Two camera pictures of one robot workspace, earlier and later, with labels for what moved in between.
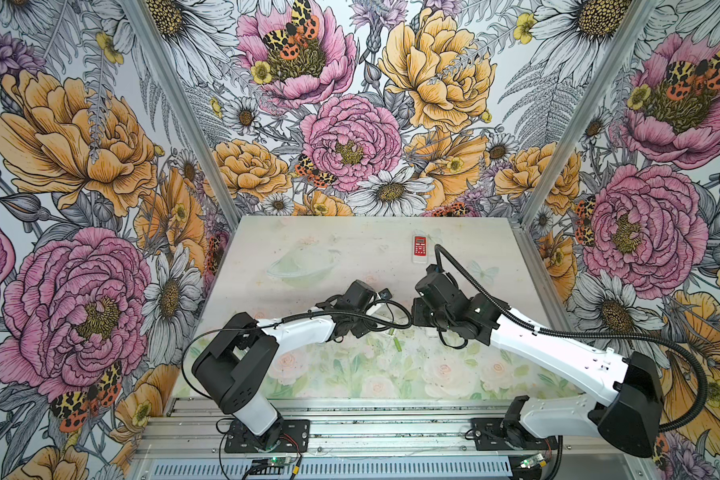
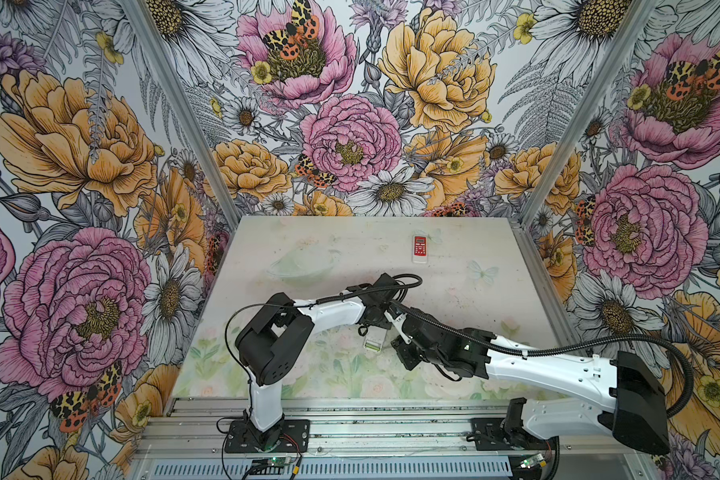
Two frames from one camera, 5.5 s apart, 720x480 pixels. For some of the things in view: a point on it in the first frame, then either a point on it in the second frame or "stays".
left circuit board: (279, 461) stays
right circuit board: (527, 463) stays
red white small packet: (419, 248) stays
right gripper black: (417, 311) -> (402, 349)
